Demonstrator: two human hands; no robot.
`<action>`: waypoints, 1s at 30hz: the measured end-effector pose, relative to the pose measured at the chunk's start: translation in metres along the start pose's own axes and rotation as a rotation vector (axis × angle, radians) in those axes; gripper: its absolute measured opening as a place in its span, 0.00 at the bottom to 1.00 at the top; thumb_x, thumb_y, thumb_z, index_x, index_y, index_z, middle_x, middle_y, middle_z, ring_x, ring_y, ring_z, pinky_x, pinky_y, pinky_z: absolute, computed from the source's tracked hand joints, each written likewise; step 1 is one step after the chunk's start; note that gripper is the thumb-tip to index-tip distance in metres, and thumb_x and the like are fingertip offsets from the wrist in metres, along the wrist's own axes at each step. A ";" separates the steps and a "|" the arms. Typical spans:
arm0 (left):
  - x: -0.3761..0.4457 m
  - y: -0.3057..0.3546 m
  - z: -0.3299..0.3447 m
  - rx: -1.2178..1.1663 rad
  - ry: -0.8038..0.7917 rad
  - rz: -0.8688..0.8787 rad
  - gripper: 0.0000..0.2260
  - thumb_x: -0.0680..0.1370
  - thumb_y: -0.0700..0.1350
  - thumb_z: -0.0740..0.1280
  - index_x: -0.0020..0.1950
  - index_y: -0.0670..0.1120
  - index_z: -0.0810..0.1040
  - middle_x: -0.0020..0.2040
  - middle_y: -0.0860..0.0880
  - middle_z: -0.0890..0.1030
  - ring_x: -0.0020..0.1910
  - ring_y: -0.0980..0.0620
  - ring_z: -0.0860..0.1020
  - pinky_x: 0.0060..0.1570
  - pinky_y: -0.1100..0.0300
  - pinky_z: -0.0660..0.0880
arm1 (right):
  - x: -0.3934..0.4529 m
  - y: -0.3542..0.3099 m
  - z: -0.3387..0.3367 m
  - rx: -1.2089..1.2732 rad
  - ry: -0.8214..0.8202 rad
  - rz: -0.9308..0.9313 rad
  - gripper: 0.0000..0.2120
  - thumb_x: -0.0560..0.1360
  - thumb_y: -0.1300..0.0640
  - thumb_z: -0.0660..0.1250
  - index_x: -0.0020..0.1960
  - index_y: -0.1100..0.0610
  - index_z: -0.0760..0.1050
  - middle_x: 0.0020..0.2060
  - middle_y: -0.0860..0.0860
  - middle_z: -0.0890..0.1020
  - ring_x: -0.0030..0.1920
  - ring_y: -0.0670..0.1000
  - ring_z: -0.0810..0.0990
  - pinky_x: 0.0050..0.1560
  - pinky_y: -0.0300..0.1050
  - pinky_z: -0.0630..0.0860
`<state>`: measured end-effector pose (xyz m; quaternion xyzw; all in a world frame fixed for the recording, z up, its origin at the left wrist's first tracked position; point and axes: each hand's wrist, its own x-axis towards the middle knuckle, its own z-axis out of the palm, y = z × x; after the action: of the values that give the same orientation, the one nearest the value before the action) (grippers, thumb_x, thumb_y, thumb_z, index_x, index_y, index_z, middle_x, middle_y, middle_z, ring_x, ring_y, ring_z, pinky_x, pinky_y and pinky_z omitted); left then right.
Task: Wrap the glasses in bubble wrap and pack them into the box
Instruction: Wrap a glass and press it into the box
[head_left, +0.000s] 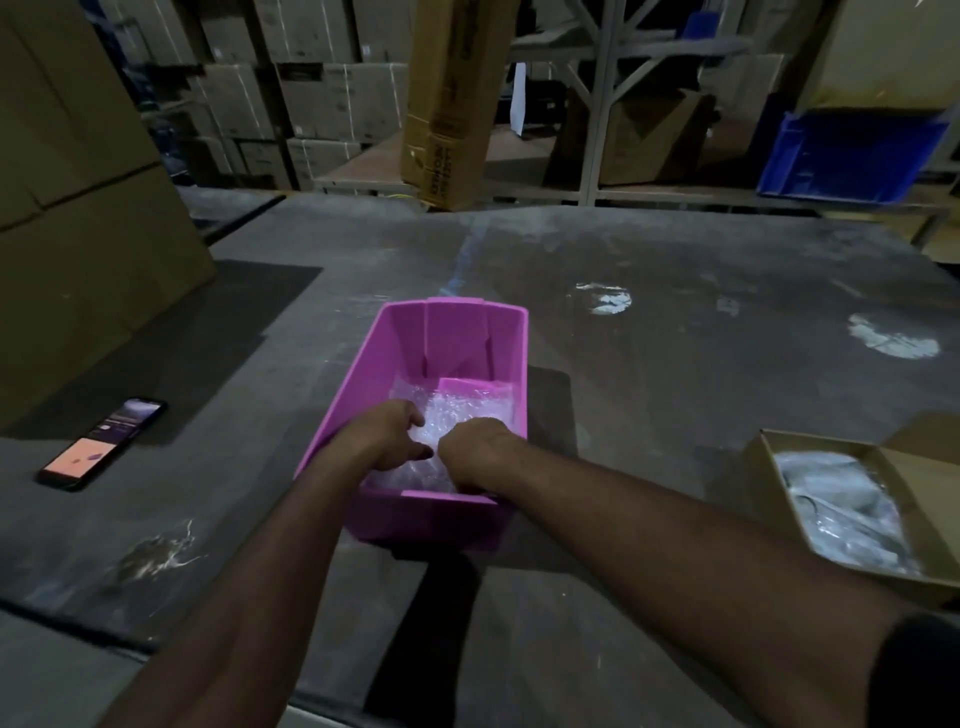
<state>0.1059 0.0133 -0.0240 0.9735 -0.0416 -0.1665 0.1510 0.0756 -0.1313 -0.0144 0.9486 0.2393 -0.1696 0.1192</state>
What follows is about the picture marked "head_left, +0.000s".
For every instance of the person's left hand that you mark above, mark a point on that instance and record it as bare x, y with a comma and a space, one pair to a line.
382, 435

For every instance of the person's right hand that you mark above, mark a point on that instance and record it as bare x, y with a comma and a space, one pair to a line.
480, 457

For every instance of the pile of bubble wrap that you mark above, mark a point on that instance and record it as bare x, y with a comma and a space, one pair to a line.
472, 401

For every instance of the bubble items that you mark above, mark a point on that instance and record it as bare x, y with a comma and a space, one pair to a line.
862, 536

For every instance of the small brown cardboard box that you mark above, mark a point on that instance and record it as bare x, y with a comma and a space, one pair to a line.
930, 495

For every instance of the person's left forearm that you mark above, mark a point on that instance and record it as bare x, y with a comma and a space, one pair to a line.
247, 600

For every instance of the person's right forearm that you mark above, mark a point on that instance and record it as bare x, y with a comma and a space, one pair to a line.
705, 585

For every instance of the large brown cardboard carton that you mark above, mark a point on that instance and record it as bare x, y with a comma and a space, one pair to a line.
60, 105
90, 300

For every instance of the tall narrow cardboard carton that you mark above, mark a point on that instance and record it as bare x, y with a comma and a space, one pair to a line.
457, 105

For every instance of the flattened printed cardboard sheet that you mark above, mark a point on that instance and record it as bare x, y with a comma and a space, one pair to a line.
941, 240

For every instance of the flat cardboard sheet with tape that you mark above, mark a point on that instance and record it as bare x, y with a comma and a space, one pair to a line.
885, 52

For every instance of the pink plastic bin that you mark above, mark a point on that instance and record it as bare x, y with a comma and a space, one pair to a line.
457, 337

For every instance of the black smartphone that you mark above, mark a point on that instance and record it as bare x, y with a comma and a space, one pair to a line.
101, 446

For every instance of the grey metal storage rack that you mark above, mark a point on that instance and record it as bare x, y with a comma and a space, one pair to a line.
600, 120

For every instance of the white paper sheet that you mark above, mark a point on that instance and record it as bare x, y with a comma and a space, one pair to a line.
518, 99

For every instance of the open brown carton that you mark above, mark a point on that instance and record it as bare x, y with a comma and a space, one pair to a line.
649, 139

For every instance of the blue plastic crate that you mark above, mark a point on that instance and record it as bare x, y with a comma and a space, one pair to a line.
851, 157

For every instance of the small blue bin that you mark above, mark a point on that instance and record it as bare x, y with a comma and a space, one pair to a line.
700, 24

